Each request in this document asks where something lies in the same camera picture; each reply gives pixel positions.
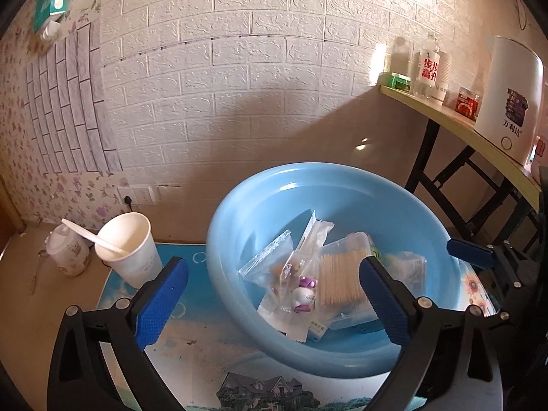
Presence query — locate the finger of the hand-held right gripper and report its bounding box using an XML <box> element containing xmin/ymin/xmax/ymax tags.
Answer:
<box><xmin>446</xmin><ymin>240</ymin><xmax>499</xmax><ymax>271</ymax></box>

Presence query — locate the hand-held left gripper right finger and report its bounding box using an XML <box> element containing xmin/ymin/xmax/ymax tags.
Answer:
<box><xmin>359</xmin><ymin>255</ymin><xmax>505</xmax><ymax>411</ymax></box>

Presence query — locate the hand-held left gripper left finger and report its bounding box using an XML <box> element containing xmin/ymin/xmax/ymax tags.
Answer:
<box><xmin>46</xmin><ymin>256</ymin><xmax>190</xmax><ymax>411</ymax></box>

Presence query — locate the clear toothpick box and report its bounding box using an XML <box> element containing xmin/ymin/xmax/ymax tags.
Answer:
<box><xmin>317</xmin><ymin>231</ymin><xmax>382</xmax><ymax>330</ymax></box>

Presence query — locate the small pink kitty toy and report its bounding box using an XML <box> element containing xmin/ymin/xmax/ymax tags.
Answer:
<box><xmin>291</xmin><ymin>276</ymin><xmax>320</xmax><ymax>313</ymax></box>

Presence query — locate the long white packet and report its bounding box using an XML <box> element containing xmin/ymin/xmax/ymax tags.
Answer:
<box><xmin>257</xmin><ymin>210</ymin><xmax>335</xmax><ymax>343</ymax></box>

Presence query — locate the clear snack packet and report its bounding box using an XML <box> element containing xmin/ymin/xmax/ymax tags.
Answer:
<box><xmin>238</xmin><ymin>230</ymin><xmax>296</xmax><ymax>292</ymax></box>

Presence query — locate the light blue plastic basin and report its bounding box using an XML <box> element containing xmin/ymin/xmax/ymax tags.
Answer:
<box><xmin>206</xmin><ymin>162</ymin><xmax>467</xmax><ymax>378</ymax></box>

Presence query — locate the white paper cup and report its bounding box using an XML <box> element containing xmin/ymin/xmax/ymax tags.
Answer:
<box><xmin>94</xmin><ymin>212</ymin><xmax>163</xmax><ymax>288</ymax></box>

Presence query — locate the small white electric pot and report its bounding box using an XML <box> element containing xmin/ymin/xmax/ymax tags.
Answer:
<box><xmin>45</xmin><ymin>228</ymin><xmax>91</xmax><ymax>277</ymax></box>

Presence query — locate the white plastic spoon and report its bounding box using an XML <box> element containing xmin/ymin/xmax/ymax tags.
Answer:
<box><xmin>61</xmin><ymin>218</ymin><xmax>129</xmax><ymax>254</ymax></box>

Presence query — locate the red jar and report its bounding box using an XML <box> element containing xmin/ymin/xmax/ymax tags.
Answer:
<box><xmin>456</xmin><ymin>86</ymin><xmax>480</xmax><ymax>121</ymax></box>

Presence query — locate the yellow folding table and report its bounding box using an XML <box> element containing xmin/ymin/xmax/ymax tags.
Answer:
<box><xmin>379</xmin><ymin>85</ymin><xmax>548</xmax><ymax>258</ymax></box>

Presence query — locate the white electric kettle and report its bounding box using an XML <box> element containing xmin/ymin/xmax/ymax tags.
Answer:
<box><xmin>473</xmin><ymin>36</ymin><xmax>544</xmax><ymax>167</ymax></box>

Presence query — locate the stack of paper cups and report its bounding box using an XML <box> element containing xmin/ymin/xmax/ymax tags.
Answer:
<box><xmin>432</xmin><ymin>49</ymin><xmax>453</xmax><ymax>105</ymax></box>

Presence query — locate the small green jar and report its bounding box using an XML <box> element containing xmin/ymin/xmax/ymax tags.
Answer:
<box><xmin>389</xmin><ymin>72</ymin><xmax>412</xmax><ymax>92</ymax></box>

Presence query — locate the clear bottle with red label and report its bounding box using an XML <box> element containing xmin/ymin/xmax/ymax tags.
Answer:
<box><xmin>413</xmin><ymin>32</ymin><xmax>441</xmax><ymax>99</ymax></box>

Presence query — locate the clear plastic bottle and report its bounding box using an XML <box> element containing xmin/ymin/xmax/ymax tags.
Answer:
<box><xmin>391</xmin><ymin>36</ymin><xmax>409</xmax><ymax>75</ymax></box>

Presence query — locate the black power cable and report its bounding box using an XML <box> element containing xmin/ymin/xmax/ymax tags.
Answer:
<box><xmin>88</xmin><ymin>195</ymin><xmax>133</xmax><ymax>245</ymax></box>

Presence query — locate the white wall socket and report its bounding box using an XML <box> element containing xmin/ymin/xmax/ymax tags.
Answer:
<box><xmin>117</xmin><ymin>185</ymin><xmax>155</xmax><ymax>206</ymax></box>

